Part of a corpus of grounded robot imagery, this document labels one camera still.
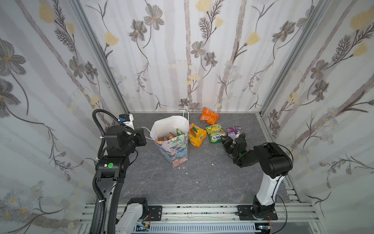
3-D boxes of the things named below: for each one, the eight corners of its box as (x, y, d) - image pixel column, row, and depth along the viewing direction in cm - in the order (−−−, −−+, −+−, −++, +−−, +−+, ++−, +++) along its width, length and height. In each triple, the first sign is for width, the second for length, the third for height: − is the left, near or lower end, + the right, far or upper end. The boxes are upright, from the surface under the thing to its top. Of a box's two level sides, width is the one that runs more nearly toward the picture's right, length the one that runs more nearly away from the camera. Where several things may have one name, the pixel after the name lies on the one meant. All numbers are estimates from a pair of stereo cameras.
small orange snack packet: (197, 119, 119) (198, 115, 116) (204, 111, 125) (204, 107, 122) (213, 126, 115) (214, 122, 111) (219, 117, 121) (220, 113, 117)
